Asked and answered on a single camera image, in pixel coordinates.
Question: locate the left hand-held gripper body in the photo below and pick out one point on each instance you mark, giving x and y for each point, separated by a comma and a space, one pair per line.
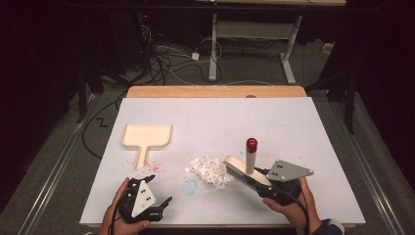
142, 200

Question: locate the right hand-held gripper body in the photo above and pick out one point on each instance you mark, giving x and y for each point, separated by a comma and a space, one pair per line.
287, 171

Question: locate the cream plastic dustpan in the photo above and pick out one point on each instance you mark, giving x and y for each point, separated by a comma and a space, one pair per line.
147, 135

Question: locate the pile of white paper scraps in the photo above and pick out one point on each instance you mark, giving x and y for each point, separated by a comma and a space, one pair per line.
208, 171

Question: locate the person's left hand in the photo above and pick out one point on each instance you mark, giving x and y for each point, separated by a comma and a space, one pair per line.
111, 218

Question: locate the person's right hand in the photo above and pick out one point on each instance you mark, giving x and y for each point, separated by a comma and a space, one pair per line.
303, 212

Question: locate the white table cover board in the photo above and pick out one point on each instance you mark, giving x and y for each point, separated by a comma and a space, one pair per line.
228, 114

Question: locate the dark round table grommet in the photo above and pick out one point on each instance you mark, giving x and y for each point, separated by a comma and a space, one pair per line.
250, 96

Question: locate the black stand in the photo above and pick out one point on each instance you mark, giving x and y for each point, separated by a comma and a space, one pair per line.
350, 104

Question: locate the wooden table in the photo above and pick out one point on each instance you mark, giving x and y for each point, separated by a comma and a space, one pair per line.
195, 92

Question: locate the white power adapter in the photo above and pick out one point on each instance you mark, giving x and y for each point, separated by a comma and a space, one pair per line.
195, 56

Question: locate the white-framed desk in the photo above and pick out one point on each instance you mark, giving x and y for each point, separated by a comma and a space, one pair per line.
213, 49

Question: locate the metal floor rail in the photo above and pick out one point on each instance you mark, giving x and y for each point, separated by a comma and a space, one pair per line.
375, 192
49, 182

